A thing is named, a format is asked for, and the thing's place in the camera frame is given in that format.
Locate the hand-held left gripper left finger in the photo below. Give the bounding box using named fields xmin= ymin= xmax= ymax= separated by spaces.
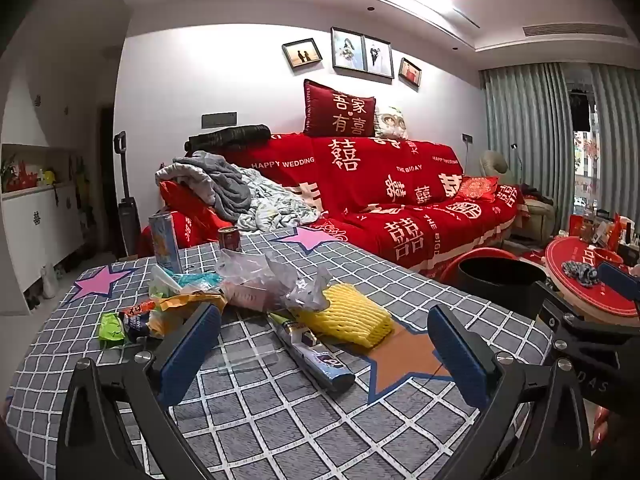
xmin=55 ymin=302 xmax=223 ymax=480

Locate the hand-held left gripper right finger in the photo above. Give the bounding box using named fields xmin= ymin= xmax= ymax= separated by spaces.
xmin=427 ymin=304 xmax=593 ymax=480

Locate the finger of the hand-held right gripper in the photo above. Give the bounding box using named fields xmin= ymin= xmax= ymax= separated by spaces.
xmin=532 ymin=280 xmax=586 ymax=342
xmin=596 ymin=261 xmax=640 ymax=305

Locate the black trash bin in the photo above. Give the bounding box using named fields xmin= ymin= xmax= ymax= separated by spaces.
xmin=457 ymin=257 xmax=548 ymax=311

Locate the orange blue snack wrapper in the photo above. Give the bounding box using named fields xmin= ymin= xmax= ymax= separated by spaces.
xmin=120 ymin=304 xmax=161 ymax=343

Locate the teal wrapper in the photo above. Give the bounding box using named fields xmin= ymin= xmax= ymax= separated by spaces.
xmin=175 ymin=271 xmax=223 ymax=291

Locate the bright green wrapper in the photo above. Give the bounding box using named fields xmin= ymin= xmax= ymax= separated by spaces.
xmin=98 ymin=312 xmax=126 ymax=348

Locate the person's right hand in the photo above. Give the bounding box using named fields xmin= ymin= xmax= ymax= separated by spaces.
xmin=590 ymin=405 xmax=612 ymax=451

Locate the red bowl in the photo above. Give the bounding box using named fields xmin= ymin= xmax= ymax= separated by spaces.
xmin=590 ymin=247 xmax=626 ymax=266

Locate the blue grey cloth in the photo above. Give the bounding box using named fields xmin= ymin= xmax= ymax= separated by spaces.
xmin=561 ymin=260 xmax=598 ymax=288

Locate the yellow snack bag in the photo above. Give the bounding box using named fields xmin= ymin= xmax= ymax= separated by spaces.
xmin=147 ymin=292 xmax=228 ymax=338

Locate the red round table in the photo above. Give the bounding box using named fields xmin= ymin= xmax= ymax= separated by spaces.
xmin=544 ymin=237 xmax=640 ymax=326

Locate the pile of gift boxes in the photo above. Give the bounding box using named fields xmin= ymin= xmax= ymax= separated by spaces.
xmin=567 ymin=205 xmax=640 ymax=251

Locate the pale green bag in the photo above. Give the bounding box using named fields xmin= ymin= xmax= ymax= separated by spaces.
xmin=148 ymin=265 xmax=183 ymax=301

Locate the beige armchair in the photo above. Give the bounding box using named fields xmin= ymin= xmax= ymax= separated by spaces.
xmin=480 ymin=150 xmax=556 ymax=233

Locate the blue orange carton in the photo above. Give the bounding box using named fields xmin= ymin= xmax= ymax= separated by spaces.
xmin=149 ymin=211 xmax=185 ymax=275

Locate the yellow foam net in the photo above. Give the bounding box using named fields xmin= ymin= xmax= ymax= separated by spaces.
xmin=290 ymin=284 xmax=395 ymax=350

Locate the grey checked tablecloth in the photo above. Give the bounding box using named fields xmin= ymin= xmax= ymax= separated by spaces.
xmin=5 ymin=225 xmax=556 ymax=480

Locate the red drink can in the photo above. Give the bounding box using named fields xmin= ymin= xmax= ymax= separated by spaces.
xmin=217 ymin=226 xmax=243 ymax=253

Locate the clear plastic bag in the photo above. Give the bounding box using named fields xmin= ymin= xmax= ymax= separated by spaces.
xmin=215 ymin=247 xmax=331 ymax=313

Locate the silver tube package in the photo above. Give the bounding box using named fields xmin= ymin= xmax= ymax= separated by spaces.
xmin=267 ymin=311 xmax=357 ymax=393

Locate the small red patterned cushion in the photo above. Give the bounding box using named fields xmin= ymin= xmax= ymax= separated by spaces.
xmin=457 ymin=175 xmax=501 ymax=203

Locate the black upright vacuum cleaner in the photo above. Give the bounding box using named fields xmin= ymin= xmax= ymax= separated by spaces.
xmin=112 ymin=131 xmax=142 ymax=257

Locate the red printed sofa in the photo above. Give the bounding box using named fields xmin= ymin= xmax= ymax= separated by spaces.
xmin=137 ymin=132 xmax=526 ymax=281

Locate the grey blanket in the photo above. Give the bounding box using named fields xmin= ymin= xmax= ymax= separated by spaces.
xmin=155 ymin=151 xmax=251 ymax=221

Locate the grey green curtain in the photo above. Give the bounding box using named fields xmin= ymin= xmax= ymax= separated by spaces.
xmin=480 ymin=62 xmax=573 ymax=233
xmin=590 ymin=62 xmax=640 ymax=111

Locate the black rolled cloth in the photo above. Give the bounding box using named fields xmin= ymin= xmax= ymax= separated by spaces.
xmin=184 ymin=124 xmax=272 ymax=153

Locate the red shelf decoration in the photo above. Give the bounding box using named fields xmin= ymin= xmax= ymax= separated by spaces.
xmin=7 ymin=160 xmax=38 ymax=191

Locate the white cartoon cushion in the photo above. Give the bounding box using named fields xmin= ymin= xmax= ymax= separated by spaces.
xmin=374 ymin=106 xmax=410 ymax=140

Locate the ceiling air vent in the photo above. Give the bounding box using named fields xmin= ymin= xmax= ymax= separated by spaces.
xmin=522 ymin=24 xmax=628 ymax=38

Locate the large red printed cushion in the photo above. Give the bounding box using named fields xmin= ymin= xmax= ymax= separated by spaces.
xmin=302 ymin=79 xmax=377 ymax=138

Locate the white wall cabinet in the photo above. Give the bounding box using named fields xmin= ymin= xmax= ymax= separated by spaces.
xmin=0 ymin=142 xmax=86 ymax=311

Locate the small red picture frame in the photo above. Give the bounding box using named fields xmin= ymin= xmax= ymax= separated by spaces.
xmin=398 ymin=57 xmax=422 ymax=86

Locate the tall wedding picture frame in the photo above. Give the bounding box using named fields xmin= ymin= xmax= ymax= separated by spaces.
xmin=362 ymin=35 xmax=395 ymax=79
xmin=331 ymin=27 xmax=366 ymax=73

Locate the landscape picture frame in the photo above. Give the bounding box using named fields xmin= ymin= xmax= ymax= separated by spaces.
xmin=281 ymin=37 xmax=322 ymax=68

